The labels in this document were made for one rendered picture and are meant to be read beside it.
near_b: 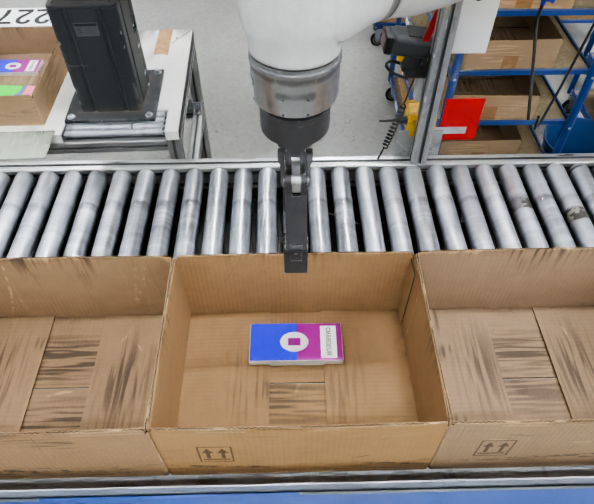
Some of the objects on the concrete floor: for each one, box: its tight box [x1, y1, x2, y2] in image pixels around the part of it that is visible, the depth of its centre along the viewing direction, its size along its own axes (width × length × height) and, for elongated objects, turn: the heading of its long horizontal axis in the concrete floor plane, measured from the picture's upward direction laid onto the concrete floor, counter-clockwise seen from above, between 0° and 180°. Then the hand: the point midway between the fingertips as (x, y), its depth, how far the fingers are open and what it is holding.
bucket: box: [542, 117, 594, 154], centre depth 238 cm, size 31×31×29 cm
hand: (294, 228), depth 73 cm, fingers open, 10 cm apart
